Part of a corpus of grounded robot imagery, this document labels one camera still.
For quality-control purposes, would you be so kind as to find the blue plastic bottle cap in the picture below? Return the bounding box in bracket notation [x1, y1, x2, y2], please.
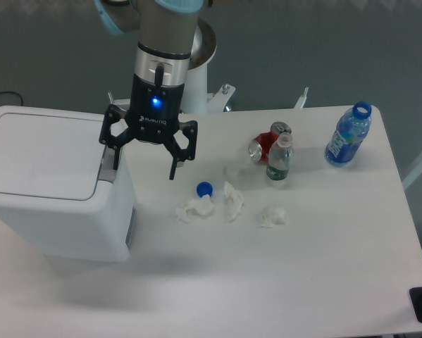
[196, 181, 213, 197]

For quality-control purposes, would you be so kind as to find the black floor cable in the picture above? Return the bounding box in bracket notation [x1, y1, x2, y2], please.
[0, 91, 24, 106]

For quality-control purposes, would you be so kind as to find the crumpled white tissue middle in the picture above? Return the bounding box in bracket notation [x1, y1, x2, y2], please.
[223, 182, 244, 223]

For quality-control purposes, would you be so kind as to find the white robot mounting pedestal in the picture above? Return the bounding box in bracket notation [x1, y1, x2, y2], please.
[109, 15, 235, 114]

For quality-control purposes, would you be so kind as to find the blue sports drink bottle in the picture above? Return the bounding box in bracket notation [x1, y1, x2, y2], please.
[325, 101, 372, 167]

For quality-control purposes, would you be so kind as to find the clear green-label water bottle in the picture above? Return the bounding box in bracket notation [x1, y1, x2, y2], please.
[266, 132, 292, 188]

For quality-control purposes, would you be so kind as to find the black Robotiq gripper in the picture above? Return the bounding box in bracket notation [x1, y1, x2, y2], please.
[99, 75, 198, 180]

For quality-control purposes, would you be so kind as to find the white table frame bracket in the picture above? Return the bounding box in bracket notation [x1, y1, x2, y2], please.
[294, 87, 309, 109]

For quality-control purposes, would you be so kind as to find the white push-button trash can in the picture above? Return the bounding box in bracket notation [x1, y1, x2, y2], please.
[0, 106, 136, 262]

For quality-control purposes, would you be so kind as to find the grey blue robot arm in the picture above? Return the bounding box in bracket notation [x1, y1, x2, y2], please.
[94, 1, 204, 180]

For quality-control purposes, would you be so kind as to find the crushed red soda can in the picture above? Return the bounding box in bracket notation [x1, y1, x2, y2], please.
[248, 121, 292, 163]

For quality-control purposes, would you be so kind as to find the crumpled white tissue right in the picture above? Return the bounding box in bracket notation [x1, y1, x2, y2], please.
[259, 206, 286, 228]

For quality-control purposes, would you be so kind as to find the crumpled white tissue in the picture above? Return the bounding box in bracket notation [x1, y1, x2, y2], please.
[175, 194, 215, 223]
[223, 182, 244, 223]
[259, 206, 286, 228]

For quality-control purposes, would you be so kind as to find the crumpled white tissue left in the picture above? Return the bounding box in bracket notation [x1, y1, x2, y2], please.
[175, 194, 215, 223]

